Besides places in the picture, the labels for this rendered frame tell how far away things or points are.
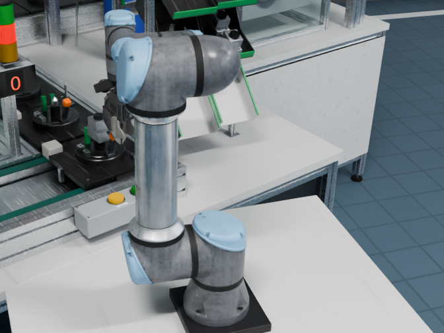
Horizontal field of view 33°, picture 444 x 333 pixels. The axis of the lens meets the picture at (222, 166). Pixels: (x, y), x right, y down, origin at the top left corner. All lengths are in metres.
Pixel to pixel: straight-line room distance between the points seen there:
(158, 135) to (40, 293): 0.59
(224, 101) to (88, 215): 0.63
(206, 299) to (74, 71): 1.53
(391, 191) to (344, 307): 2.21
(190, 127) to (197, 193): 0.20
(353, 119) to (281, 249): 1.84
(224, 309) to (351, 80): 2.11
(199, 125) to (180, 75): 0.86
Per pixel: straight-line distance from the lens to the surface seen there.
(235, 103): 2.32
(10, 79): 2.04
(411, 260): 3.50
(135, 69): 1.36
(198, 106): 2.24
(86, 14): 3.40
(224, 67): 1.40
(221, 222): 1.61
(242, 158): 2.37
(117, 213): 1.94
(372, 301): 1.85
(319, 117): 3.54
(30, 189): 2.12
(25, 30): 3.28
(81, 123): 2.33
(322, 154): 2.43
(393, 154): 4.33
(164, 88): 1.37
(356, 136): 3.82
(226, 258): 1.60
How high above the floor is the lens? 2.02
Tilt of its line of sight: 30 degrees down
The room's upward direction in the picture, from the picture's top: 3 degrees clockwise
